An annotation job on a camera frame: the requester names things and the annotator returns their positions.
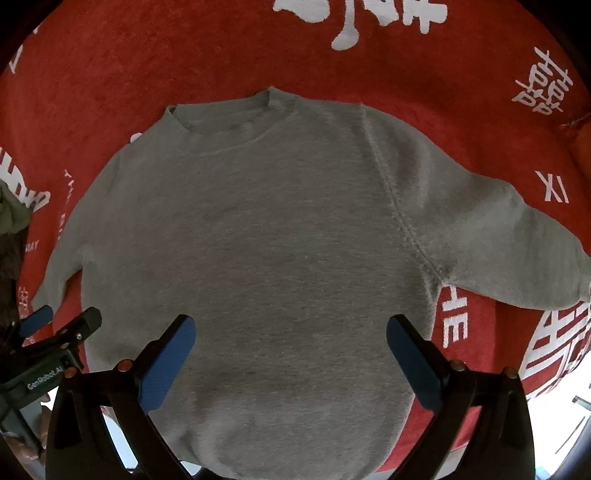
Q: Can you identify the grey sweater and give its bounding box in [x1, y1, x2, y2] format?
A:
[31, 88, 591, 478]

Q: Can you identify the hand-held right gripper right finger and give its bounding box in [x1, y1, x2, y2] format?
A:
[385, 314, 536, 480]

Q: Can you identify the olive green cloth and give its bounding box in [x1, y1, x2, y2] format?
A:
[0, 181, 34, 237]

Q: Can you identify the dark cloth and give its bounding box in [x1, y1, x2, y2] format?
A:
[0, 225, 26, 335]

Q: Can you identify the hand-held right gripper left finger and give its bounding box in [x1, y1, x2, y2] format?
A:
[45, 314, 197, 480]

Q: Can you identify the red printed blanket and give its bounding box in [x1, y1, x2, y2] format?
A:
[0, 0, 591, 457]

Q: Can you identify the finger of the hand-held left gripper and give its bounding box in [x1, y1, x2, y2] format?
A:
[17, 305, 54, 339]
[52, 307, 103, 352]

